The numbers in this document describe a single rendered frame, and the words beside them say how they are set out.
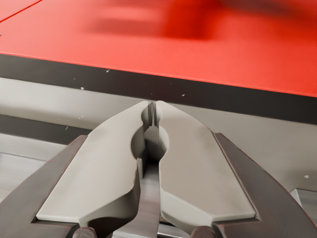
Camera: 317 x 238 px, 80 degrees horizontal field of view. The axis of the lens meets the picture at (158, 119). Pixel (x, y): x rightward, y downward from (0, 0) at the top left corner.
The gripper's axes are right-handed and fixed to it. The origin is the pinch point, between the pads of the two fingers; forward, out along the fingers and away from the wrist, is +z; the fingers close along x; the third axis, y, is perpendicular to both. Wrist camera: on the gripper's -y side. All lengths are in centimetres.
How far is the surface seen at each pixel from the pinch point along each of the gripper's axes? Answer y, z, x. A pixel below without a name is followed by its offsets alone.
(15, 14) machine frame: -4.0, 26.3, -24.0
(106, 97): 2.9, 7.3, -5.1
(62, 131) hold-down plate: 8.2, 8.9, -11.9
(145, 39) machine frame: -0.7, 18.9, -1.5
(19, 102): 4.6, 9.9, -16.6
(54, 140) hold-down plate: 8.6, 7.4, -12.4
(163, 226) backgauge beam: 40.5, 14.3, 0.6
